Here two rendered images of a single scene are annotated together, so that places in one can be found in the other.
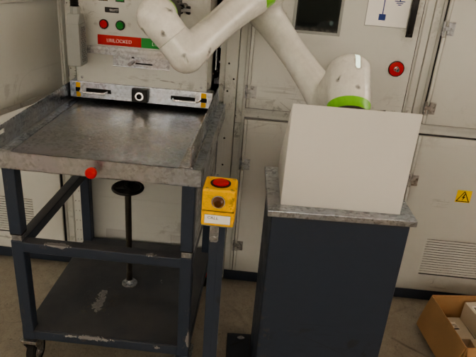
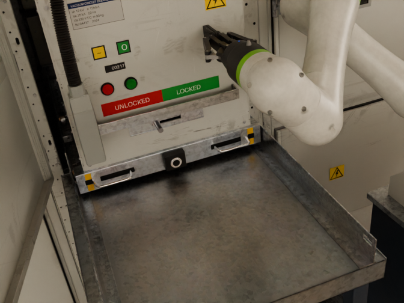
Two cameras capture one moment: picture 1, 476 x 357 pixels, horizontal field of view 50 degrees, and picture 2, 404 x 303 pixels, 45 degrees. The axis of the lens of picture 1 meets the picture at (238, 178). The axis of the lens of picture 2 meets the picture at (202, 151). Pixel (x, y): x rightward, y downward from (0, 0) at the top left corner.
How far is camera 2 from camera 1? 1.02 m
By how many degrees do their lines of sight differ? 18
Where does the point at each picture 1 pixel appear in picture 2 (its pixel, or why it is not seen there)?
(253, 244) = not seen: hidden behind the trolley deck
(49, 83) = (34, 186)
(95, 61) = (105, 139)
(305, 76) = (391, 76)
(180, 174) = (361, 275)
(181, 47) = (327, 118)
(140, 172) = (313, 295)
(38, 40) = (11, 140)
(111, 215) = not seen: hidden behind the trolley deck
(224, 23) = (342, 58)
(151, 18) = (290, 95)
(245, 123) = (279, 136)
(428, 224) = not seen: outside the picture
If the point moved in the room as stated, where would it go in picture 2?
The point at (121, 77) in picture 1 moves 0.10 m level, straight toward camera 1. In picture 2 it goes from (143, 146) to (162, 160)
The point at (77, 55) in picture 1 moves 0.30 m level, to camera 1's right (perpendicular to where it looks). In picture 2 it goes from (99, 149) to (214, 115)
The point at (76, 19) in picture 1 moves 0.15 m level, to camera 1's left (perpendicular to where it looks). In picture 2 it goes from (87, 102) to (20, 120)
